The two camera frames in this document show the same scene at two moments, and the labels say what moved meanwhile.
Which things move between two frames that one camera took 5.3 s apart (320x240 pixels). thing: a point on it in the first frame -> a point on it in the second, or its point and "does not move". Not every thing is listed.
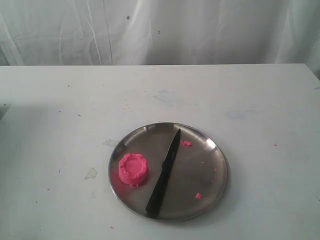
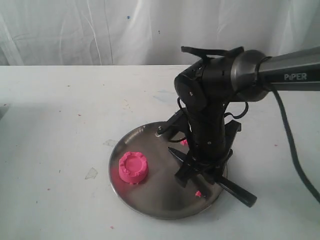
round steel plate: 195,180 does not move
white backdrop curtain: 136,32 does not move
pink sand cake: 133,169 does not move
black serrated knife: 153,202 -> 240,193
